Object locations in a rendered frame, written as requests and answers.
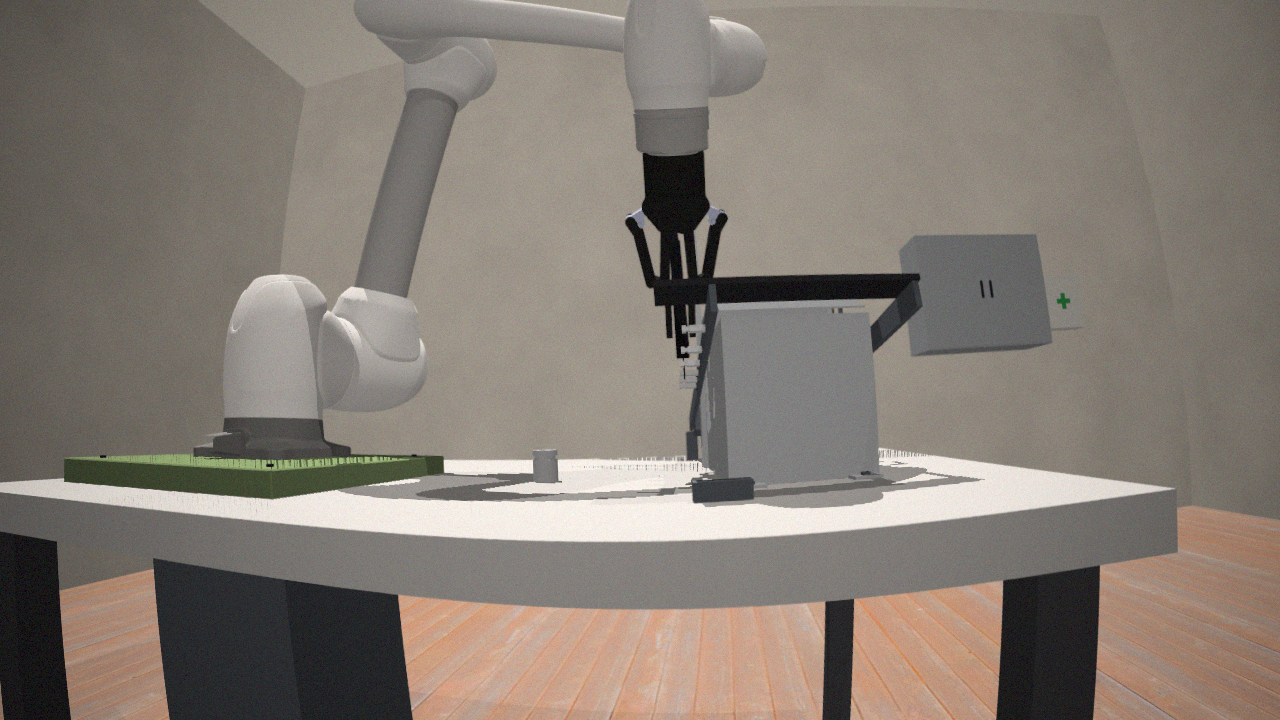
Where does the grey cylinder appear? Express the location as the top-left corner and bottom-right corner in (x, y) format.
(532, 450), (559, 483)

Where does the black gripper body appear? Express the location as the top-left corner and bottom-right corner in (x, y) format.
(643, 151), (710, 234)

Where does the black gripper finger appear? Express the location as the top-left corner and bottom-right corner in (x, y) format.
(682, 206), (728, 325)
(625, 208), (673, 338)

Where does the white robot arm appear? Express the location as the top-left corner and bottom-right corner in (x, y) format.
(195, 0), (767, 460)

